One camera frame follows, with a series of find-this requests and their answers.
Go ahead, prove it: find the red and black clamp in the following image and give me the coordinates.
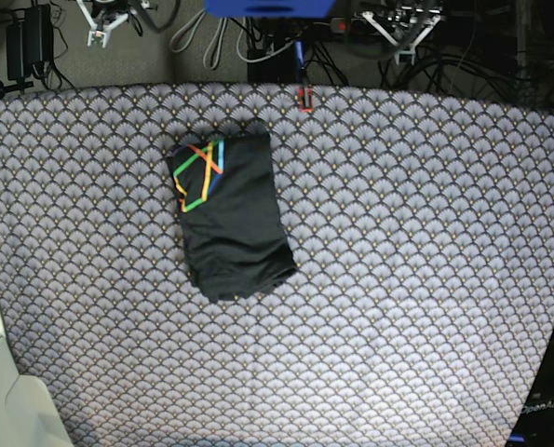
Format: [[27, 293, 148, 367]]
[[297, 85, 314, 112]]

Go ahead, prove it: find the black power adapter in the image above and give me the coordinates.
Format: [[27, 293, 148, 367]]
[[6, 4, 54, 82]]

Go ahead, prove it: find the blue clamp handle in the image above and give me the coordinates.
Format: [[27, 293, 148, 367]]
[[294, 40, 304, 70]]

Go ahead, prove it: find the fan-patterned table cloth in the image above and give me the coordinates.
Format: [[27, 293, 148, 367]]
[[0, 83, 554, 446]]

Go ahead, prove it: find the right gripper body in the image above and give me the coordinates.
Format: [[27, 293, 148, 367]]
[[75, 0, 143, 47]]

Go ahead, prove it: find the white plastic bin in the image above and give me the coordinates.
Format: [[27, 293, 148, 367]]
[[0, 311, 73, 446]]

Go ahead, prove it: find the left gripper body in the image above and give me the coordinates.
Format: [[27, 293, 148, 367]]
[[359, 0, 443, 65]]

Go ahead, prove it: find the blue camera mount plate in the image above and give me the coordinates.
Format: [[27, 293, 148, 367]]
[[204, 0, 334, 19]]

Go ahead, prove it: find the dark grey T-shirt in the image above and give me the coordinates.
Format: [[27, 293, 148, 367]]
[[167, 133, 297, 303]]

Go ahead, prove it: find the grey looped cable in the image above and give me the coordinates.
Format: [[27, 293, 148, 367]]
[[169, 9, 229, 71]]

